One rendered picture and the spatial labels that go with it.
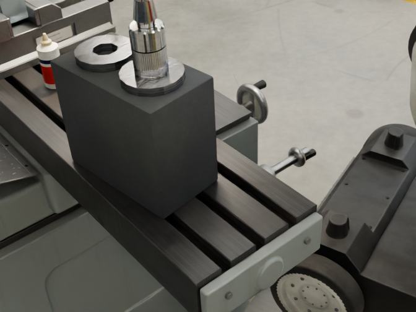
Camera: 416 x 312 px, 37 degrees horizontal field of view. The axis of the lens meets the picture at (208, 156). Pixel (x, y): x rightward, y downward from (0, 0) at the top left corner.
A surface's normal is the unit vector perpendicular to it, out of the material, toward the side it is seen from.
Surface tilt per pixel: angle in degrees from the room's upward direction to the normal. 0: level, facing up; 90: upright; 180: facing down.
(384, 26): 0
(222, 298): 90
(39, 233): 0
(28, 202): 90
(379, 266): 0
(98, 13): 90
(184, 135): 90
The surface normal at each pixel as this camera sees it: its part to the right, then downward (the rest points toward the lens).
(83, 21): 0.66, 0.44
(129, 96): -0.04, -0.79
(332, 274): 0.21, -0.64
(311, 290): -0.54, 0.54
